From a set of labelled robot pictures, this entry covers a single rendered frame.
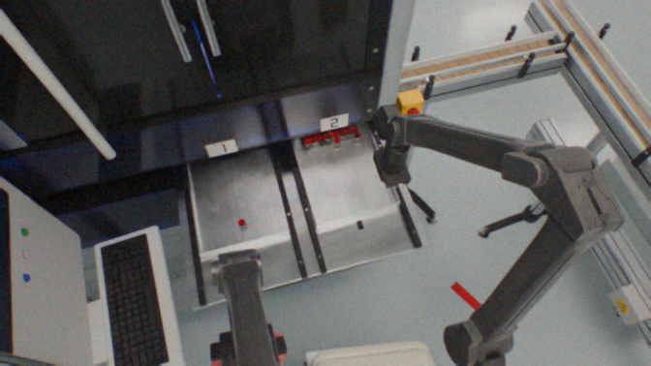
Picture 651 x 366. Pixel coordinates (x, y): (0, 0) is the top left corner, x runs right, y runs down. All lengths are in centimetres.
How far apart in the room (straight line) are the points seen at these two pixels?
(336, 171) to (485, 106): 156
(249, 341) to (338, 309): 157
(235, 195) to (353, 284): 97
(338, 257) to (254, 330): 71
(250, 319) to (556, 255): 43
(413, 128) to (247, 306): 48
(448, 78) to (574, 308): 130
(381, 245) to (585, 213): 78
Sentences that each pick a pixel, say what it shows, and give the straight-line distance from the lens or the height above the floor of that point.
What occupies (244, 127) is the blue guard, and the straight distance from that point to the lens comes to 130.
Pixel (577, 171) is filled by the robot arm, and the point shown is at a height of 160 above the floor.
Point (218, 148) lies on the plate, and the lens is 136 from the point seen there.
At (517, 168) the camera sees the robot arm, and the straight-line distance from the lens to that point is 68.
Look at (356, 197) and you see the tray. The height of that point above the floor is 88.
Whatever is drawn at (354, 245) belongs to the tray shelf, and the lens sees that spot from 134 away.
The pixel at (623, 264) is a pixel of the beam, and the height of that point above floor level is 55.
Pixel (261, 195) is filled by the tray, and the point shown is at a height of 88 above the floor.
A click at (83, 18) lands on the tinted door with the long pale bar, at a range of 103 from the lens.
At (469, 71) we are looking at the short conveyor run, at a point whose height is 93.
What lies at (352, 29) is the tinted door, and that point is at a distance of 113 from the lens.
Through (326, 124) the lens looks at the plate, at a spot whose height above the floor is 102.
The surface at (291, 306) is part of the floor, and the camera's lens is 220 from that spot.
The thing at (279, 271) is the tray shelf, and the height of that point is 88.
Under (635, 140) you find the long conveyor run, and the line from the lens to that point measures 172.
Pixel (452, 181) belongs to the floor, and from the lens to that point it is 251.
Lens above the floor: 213
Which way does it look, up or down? 62 degrees down
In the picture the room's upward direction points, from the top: 1 degrees counter-clockwise
